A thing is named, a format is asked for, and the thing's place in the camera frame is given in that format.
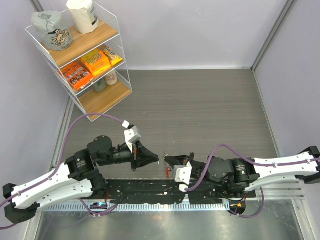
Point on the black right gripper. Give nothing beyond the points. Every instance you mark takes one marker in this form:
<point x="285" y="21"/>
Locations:
<point x="180" y="159"/>

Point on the yellow candy bag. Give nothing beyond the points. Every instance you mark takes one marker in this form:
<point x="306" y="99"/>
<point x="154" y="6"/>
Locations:
<point x="114" y="58"/>

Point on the green bottle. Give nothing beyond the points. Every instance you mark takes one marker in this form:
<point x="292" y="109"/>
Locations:
<point x="99" y="86"/>

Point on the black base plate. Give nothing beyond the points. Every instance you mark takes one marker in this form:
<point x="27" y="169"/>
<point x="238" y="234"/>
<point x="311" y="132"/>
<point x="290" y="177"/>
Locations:
<point x="163" y="192"/>

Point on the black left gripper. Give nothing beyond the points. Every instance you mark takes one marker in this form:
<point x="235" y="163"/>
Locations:
<point x="147" y="157"/>

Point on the grey paper bag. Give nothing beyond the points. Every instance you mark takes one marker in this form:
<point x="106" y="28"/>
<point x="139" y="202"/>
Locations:
<point x="52" y="29"/>

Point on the white slotted cable duct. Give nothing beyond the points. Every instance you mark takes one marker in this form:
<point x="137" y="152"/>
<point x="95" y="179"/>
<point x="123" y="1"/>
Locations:
<point x="185" y="206"/>

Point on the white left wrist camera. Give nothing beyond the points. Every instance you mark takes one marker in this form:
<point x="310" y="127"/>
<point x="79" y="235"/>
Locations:
<point x="131" y="134"/>

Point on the beige cup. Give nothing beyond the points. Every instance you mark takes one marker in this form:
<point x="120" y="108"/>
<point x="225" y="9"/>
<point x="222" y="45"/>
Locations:
<point x="111" y="78"/>

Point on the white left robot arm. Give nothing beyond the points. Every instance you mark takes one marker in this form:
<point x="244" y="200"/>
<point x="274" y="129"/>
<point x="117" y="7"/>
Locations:
<point x="77" y="177"/>

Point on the white wire shelf unit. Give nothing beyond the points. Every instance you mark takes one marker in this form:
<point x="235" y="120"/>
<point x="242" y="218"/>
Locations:
<point x="83" y="47"/>

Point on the white paper bag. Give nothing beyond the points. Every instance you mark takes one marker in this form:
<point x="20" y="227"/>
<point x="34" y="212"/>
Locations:
<point x="84" y="15"/>

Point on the red handled crescent blade keychain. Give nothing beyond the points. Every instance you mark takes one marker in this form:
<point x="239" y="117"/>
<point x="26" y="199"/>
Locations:
<point x="167" y="167"/>

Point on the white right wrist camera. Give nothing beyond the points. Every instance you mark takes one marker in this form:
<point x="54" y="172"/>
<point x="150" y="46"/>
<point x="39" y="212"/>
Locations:
<point x="182" y="175"/>

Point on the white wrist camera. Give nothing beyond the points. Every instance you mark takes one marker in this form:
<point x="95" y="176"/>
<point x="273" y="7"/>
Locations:
<point x="182" y="175"/>
<point x="131" y="134"/>

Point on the orange yellow snack box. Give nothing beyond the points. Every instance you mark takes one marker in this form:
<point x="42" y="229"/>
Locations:
<point x="96" y="62"/>

